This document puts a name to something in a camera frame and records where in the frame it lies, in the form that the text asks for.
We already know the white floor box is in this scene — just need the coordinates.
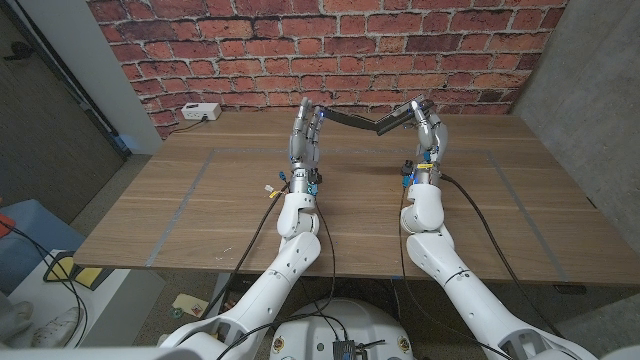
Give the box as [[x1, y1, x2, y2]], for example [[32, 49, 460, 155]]
[[4, 248, 166, 349]]

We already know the thin black left wrist cable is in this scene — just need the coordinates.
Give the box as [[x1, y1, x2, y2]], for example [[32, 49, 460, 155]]
[[214, 199, 337, 360]]

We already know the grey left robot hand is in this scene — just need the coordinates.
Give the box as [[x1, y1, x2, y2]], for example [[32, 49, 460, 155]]
[[287, 96, 326, 195]]

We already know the white power strip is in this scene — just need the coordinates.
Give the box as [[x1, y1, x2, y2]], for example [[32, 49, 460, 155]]
[[180, 102, 223, 122]]

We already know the white sneaker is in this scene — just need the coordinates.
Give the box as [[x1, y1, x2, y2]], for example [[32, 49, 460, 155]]
[[32, 305, 84, 349]]

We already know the black torso cable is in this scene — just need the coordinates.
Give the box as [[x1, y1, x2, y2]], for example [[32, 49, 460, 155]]
[[299, 279, 351, 344]]

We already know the small grey torso module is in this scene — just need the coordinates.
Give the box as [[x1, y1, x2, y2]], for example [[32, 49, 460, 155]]
[[332, 339, 371, 360]]

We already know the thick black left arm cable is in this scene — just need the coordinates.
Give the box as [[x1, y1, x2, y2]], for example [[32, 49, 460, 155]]
[[199, 183, 291, 321]]

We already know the black stapler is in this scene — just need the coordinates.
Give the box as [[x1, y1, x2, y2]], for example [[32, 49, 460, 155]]
[[319, 94, 435, 137]]

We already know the black power strip cord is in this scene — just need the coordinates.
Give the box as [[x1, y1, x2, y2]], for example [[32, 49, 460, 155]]
[[169, 117, 209, 135]]

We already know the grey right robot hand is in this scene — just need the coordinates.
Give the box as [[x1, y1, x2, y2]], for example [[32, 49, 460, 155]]
[[408, 98, 450, 187]]

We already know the yellow paper sheet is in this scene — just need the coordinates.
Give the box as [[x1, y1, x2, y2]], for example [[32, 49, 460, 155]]
[[172, 293, 210, 319]]

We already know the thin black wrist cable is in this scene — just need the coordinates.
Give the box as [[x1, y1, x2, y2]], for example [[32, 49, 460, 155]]
[[214, 199, 337, 360], [397, 182, 516, 360]]

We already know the dark grey door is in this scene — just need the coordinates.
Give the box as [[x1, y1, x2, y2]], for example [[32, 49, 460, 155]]
[[0, 4, 126, 224]]

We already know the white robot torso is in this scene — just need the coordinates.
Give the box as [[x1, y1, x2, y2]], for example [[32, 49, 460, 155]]
[[268, 298, 415, 360]]

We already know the red brick print backdrop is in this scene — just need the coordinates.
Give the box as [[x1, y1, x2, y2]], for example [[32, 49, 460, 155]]
[[87, 0, 571, 140]]

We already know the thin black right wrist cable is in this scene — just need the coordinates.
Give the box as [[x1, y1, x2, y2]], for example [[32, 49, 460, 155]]
[[397, 182, 516, 360]]

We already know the black door handle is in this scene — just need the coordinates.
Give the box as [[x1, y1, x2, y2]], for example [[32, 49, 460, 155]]
[[3, 40, 35, 62]]

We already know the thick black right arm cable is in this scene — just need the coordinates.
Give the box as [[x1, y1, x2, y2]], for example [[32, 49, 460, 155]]
[[439, 173, 566, 339]]

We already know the yellow and black floor item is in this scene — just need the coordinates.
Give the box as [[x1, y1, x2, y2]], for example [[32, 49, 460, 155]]
[[42, 249, 104, 290]]

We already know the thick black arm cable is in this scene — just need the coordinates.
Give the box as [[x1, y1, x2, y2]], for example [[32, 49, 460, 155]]
[[199, 183, 291, 321], [439, 173, 566, 339]]

